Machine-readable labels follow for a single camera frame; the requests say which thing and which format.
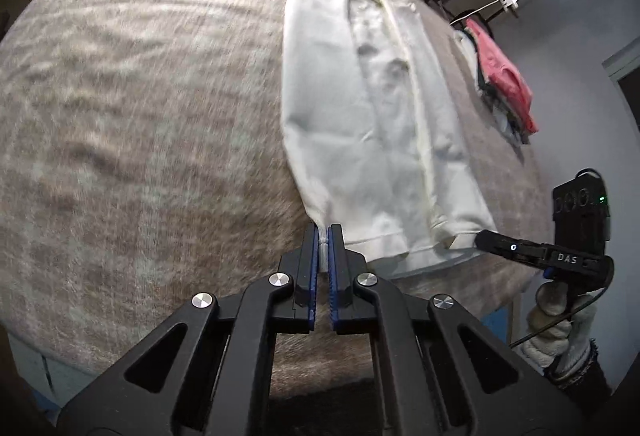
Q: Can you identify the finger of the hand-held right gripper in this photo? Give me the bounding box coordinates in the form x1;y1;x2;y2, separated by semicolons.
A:
473;229;548;267

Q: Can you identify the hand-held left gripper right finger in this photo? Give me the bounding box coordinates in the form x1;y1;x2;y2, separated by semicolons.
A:
327;223;587;436

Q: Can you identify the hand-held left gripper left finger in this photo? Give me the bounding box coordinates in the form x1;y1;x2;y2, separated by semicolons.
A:
57;223;321;436

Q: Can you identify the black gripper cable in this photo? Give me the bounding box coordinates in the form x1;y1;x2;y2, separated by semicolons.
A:
510;168;616;348

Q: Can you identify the person's right forearm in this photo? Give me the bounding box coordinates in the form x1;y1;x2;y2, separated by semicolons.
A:
542;338;617;403

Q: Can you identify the pink folded garment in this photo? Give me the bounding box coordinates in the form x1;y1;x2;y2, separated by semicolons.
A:
465;18;540;135

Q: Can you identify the stack of folded clothes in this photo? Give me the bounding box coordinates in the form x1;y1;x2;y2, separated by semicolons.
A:
452;28;532;147

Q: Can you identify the person's right hand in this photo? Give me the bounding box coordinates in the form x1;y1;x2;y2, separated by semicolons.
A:
521;283;599;373

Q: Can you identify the white hooded sweater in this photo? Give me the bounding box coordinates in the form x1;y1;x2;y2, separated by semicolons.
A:
281;0;499;275

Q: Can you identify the beige plaid blanket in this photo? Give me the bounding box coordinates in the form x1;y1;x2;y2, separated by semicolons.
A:
0;0;543;404

